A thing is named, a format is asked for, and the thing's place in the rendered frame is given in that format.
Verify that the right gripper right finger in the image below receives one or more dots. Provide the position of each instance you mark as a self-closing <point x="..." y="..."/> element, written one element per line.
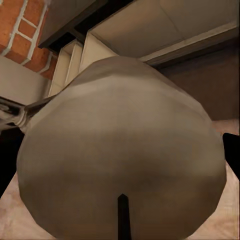
<point x="232" y="152"/>

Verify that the pillar candle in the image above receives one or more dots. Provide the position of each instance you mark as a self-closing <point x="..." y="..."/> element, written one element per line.
<point x="121" y="153"/>

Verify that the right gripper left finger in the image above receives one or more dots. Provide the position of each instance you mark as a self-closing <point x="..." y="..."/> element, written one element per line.
<point x="9" y="148"/>

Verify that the wood fireplace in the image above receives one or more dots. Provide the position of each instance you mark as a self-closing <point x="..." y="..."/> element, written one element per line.
<point x="19" y="87"/>

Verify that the cabinet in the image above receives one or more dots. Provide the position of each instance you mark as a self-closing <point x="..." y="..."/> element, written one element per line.
<point x="194" y="43"/>

